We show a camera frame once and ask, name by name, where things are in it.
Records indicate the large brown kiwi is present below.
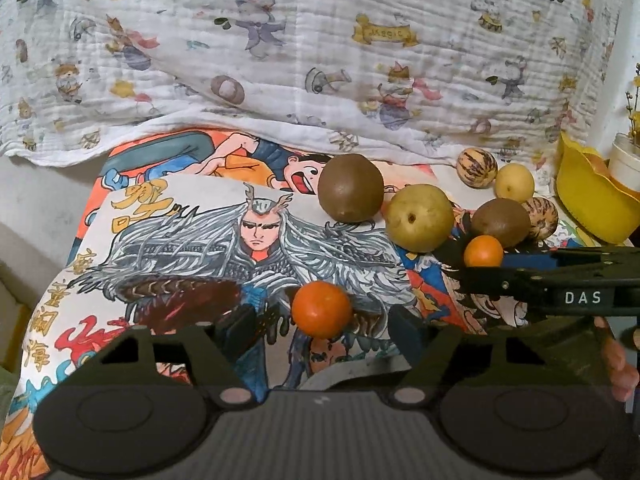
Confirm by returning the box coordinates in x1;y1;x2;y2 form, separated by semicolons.
318;155;385;223

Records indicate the large orange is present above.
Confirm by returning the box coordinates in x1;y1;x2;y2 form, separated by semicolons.
292;281;353;339

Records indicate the white-haired figure drawing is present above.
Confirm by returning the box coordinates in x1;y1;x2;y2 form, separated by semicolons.
0;174;423;480

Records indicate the cartoon boy drawing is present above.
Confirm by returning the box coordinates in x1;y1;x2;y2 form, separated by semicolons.
75;129;443;261

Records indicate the striped pepino melon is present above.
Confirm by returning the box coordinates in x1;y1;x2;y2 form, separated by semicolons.
522;196;559;242
456;147;497;189

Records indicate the yellow flower-shaped bowl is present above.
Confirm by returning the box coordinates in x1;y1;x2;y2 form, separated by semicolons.
556;131;640;246

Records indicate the small brown kiwi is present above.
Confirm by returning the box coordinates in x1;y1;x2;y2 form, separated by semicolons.
471;198;532;250

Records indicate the white printed blanket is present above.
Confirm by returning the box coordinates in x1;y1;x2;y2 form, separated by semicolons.
0;0;636;198

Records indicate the small orange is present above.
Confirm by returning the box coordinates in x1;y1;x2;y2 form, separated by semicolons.
463;235;505;268

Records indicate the large yellow pear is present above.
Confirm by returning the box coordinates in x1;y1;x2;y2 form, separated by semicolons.
387;185;456;253

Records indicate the white vase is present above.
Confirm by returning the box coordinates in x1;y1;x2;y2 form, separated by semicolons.
608;132;640;194

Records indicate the small yellow pear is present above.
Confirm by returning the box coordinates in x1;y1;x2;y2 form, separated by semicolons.
494;163;535;203

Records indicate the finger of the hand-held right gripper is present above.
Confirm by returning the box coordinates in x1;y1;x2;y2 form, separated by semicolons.
457;265;640;307
436;241;640;268

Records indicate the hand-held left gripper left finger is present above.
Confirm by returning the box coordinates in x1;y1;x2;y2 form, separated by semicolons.
94;305;272;404

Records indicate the person's right hand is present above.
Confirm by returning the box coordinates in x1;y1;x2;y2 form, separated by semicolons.
594;317;640;402

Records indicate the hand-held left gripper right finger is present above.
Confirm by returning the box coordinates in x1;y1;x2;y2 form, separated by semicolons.
384;305;552;404

